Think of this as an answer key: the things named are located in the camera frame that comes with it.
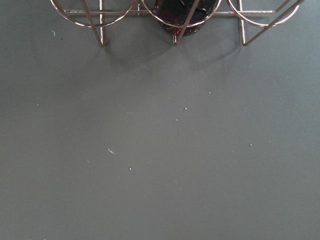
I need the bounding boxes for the dark drink bottle front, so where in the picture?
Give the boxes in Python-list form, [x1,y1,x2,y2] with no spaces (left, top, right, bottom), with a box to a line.
[154,0,221,36]

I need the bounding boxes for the copper wire bottle rack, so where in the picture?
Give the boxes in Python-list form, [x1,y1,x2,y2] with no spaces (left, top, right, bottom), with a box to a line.
[51,0,303,47]

